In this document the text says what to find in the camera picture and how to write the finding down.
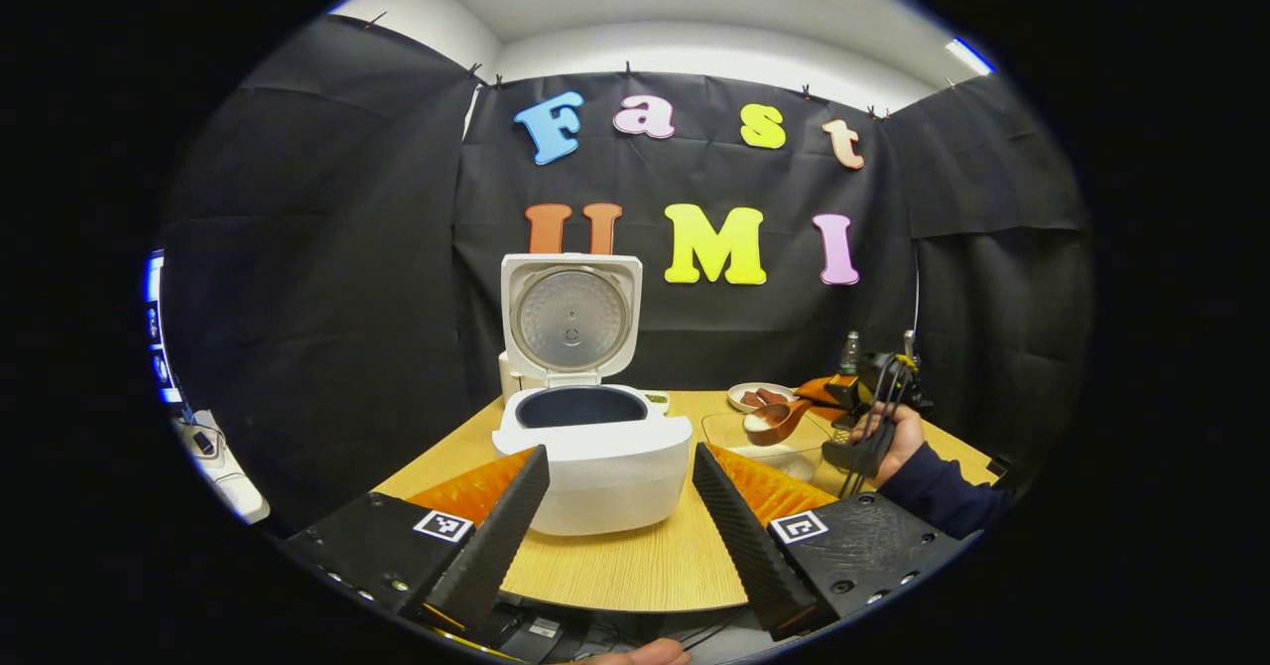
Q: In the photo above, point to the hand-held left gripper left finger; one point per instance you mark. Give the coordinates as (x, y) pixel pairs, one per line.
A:
(501, 536)

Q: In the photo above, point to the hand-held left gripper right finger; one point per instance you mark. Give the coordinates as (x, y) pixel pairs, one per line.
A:
(744, 536)

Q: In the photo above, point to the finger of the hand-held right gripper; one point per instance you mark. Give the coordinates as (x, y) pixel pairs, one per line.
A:
(819, 392)

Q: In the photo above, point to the wooden spoon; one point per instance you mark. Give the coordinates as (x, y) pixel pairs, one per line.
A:
(779, 422)

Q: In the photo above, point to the rice box with clear lid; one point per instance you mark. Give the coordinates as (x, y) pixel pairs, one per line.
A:
(729, 437)

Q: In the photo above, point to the white rice cooker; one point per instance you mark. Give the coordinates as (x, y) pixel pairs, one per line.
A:
(605, 466)

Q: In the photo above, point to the clear water bottle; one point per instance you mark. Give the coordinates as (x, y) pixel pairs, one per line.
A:
(850, 355)

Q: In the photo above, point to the white round plate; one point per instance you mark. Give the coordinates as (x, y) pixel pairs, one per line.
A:
(736, 399)

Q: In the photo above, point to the white toaster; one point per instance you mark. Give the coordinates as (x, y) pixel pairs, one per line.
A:
(508, 382)

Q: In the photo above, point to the small white divided dish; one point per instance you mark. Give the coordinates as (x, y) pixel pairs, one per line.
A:
(657, 401)

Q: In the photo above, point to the white power strip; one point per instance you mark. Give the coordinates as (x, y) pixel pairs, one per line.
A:
(228, 476)

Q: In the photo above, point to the small ceiling light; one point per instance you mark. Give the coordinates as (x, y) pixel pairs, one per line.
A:
(967, 55)

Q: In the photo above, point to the black backdrop cloth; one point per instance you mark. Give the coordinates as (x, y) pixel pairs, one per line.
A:
(327, 248)

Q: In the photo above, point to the computer monitor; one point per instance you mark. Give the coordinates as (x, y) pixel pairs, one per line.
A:
(157, 337)

